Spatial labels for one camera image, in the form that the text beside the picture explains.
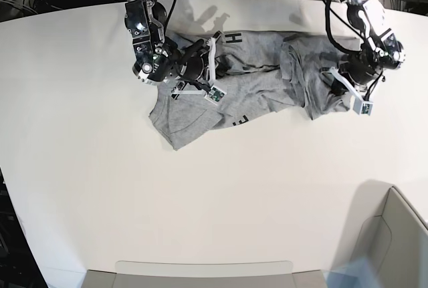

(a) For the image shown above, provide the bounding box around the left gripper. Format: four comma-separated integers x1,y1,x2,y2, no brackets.
330,52,383,96

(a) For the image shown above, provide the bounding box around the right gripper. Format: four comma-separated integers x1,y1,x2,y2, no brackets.
173,39,230,83

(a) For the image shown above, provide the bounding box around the grey T-shirt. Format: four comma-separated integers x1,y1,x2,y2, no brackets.
149,31,350,150

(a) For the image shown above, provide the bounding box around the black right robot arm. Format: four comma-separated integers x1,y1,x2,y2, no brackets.
124,0,222,92

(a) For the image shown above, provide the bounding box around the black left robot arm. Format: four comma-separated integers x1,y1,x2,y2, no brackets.
324,0,405,101

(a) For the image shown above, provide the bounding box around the grey bin right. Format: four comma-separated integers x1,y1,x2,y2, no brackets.
350,187,427,287

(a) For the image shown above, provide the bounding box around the grey bin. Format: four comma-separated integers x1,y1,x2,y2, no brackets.
82,261,327,287
350,187,427,287

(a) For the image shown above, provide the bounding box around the blue cloth in corner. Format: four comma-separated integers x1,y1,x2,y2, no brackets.
324,257,384,288

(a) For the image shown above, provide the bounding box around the grey bin front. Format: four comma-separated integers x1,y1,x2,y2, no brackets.
82,261,327,287

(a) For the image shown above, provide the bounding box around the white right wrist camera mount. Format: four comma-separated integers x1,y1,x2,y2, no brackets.
171,31,227,105

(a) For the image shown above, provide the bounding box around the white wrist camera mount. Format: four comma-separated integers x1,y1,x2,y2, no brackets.
171,31,227,105
320,67,373,116

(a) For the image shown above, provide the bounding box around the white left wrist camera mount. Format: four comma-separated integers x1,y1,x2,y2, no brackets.
320,67,373,116

